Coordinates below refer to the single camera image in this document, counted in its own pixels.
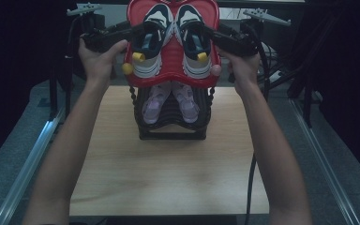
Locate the dark curtain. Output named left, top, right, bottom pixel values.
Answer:
left=0, top=0, right=98, bottom=174
left=259, top=0, right=360, bottom=188

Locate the left hand-held gripper cable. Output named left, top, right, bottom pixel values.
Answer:
left=65, top=17, right=83, bottom=60

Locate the hand-held gripper cable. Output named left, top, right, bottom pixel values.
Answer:
left=244, top=22, right=272, bottom=225
left=65, top=17, right=83, bottom=60

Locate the purple sandal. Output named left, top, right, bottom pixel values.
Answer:
left=142, top=82, right=172, bottom=125
left=172, top=82, right=200, bottom=124

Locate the right hand-held gripper cable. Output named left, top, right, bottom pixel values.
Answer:
left=244, top=22, right=272, bottom=225

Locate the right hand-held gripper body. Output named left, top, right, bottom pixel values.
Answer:
left=215, top=7, right=293, bottom=58

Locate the person's left hand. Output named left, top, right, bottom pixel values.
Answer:
left=78, top=37, right=129, bottom=88

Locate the person's right hand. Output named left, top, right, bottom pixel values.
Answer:
left=219, top=51, right=262, bottom=96

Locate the navy and white sneaker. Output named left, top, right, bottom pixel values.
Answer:
left=174, top=3, right=214, bottom=80
left=131, top=3, right=174, bottom=79

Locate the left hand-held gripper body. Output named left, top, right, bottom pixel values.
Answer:
left=66, top=2, right=129, bottom=53

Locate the white power strip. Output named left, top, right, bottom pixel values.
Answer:
left=266, top=70, right=284, bottom=83

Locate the metal floor rail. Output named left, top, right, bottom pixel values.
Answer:
left=0, top=109, right=65, bottom=225
left=289, top=97, right=360, bottom=225

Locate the black metal stand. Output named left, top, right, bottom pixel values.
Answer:
left=48, top=55, right=85, bottom=120
left=262, top=59, right=314, bottom=128

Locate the red and black shoe rack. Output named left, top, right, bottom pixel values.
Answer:
left=121, top=0, right=223, bottom=141

